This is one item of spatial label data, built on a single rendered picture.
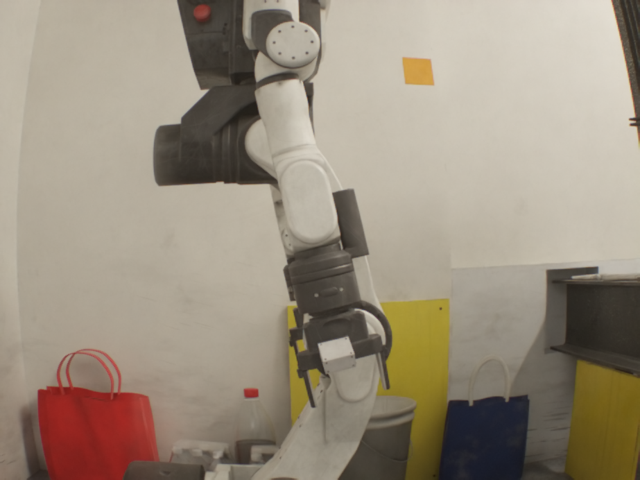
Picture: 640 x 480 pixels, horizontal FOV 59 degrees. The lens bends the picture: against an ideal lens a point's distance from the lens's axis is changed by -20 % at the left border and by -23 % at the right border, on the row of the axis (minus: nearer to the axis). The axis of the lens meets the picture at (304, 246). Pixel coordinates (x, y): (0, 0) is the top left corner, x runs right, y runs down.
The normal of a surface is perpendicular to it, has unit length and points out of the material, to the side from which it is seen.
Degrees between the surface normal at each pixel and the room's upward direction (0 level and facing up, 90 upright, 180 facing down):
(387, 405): 87
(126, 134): 90
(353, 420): 115
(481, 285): 90
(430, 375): 87
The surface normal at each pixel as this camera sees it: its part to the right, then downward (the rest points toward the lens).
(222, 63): 0.05, 0.39
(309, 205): 0.05, -0.04
